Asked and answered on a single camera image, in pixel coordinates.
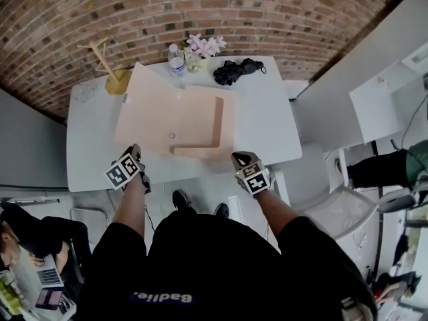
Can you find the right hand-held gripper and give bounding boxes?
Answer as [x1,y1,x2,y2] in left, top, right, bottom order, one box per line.
[231,150,272,199]

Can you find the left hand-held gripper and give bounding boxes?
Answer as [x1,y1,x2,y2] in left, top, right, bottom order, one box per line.
[104,142,152,194]

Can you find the person's left forearm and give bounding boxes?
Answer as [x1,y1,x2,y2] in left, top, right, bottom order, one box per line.
[111,175,148,229]

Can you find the person's right forearm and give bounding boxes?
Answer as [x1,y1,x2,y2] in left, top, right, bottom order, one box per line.
[256,190,301,229]

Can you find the person's left black shoe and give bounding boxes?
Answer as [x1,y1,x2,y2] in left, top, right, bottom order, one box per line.
[171,189,194,214]

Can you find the wooden branch stand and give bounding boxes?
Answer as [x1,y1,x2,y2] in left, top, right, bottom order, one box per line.
[76,37,132,96]

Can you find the clear plastic object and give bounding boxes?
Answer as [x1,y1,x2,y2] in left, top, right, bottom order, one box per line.
[74,83,98,104]

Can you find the black folded umbrella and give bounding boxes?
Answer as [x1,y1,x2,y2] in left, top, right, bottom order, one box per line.
[213,58,268,87]

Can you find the clear plastic water bottle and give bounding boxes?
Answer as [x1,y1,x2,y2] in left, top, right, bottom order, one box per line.
[167,43,186,80]

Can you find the person's black clothing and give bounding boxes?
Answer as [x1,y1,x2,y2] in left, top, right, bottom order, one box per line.
[78,210,379,321]

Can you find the grey chair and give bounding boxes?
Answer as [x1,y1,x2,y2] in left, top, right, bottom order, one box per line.
[293,141,379,241]

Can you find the pink flowers in pot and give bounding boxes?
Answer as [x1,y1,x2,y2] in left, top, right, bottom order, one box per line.
[183,33,228,74]

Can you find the white shelf unit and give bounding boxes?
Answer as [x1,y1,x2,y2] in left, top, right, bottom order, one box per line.
[292,0,428,152]

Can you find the silver laptop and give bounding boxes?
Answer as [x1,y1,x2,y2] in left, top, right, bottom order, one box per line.
[35,253,65,290]

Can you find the dark tablet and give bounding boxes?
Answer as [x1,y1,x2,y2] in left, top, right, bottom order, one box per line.
[34,289,65,311]

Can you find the beige waist pouch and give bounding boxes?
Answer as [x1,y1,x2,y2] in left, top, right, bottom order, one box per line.
[340,295,376,321]

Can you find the yellow-green container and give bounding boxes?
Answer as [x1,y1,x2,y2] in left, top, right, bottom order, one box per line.
[0,278,25,314]

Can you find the black cable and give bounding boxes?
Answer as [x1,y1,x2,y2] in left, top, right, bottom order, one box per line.
[142,204,156,234]

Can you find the metal chair frame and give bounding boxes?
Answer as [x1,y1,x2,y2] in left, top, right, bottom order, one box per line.
[70,207,110,229]

